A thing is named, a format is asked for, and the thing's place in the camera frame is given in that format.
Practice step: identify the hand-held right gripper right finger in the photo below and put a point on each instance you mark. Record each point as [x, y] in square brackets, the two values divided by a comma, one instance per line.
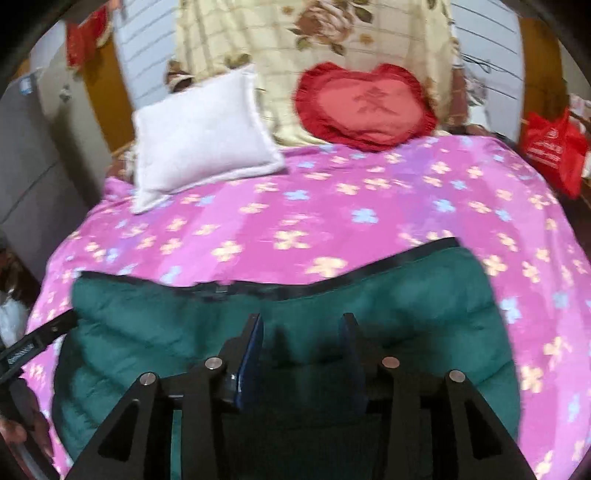
[352, 357]

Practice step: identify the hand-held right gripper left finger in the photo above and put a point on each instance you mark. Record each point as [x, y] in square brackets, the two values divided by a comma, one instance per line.
[249, 357]

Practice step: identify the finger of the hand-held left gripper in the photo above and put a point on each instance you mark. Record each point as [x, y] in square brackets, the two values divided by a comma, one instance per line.
[57, 325]

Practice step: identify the green puffer jacket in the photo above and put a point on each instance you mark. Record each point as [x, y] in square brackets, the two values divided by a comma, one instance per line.
[138, 323]

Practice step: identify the person's left hand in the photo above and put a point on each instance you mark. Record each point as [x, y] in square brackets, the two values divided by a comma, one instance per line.
[14, 431]

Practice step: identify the pink floral bedsheet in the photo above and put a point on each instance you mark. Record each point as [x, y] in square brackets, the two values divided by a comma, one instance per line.
[323, 203]

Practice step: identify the grey cabinet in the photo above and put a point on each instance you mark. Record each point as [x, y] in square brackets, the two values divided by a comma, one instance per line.
[37, 152]

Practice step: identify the white pillow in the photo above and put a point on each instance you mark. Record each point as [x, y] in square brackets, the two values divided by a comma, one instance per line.
[198, 138]

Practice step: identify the wooden panel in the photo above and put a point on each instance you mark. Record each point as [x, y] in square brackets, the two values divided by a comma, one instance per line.
[542, 64]
[108, 97]

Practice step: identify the red heart cushion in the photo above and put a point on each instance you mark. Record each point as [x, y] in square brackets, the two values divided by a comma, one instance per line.
[364, 108]

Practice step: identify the brown floral pillow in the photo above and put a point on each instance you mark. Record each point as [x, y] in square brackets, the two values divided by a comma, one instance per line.
[178, 76]

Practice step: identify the red hanging decoration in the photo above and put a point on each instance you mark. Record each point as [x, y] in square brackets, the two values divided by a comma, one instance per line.
[87, 39]

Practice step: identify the red shopping bag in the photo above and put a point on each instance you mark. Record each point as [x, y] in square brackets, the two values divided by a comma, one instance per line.
[551, 147]

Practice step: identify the cream floral quilt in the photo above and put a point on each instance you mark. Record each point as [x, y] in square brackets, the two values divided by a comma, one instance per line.
[258, 41]

